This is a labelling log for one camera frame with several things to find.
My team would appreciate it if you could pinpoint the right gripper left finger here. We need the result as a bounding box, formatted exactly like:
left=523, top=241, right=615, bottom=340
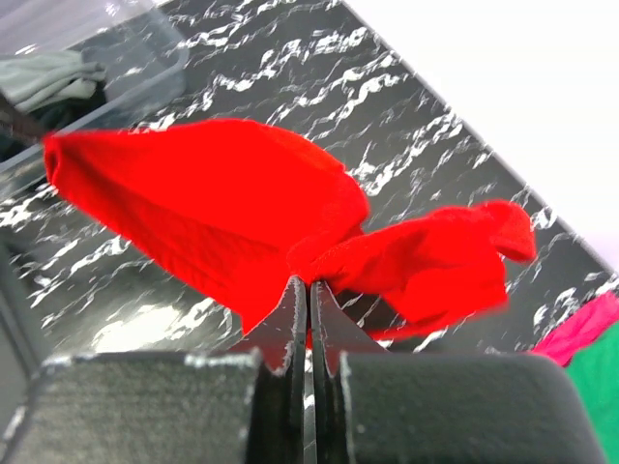
left=1, top=278, right=307, bottom=463

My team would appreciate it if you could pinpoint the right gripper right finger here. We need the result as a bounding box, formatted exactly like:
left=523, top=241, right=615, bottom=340
left=309, top=282, right=605, bottom=463

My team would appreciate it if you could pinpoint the red t shirt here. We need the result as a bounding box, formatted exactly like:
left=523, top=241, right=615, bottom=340
left=43, top=119, right=536, bottom=339

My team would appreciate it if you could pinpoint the green folded t shirt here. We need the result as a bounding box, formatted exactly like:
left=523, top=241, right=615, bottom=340
left=567, top=323, right=619, bottom=464

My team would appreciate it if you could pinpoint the pink folded t shirt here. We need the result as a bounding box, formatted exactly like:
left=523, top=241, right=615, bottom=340
left=531, top=293, right=618, bottom=366

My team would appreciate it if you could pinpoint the black t shirt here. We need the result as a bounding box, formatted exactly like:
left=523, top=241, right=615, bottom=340
left=29, top=82, right=106, bottom=131

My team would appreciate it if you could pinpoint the clear plastic bin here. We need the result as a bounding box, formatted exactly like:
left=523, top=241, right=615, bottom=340
left=1, top=1, right=189, bottom=131

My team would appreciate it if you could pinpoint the grey t shirt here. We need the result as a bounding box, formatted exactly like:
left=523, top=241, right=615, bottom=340
left=1, top=50, right=106, bottom=112

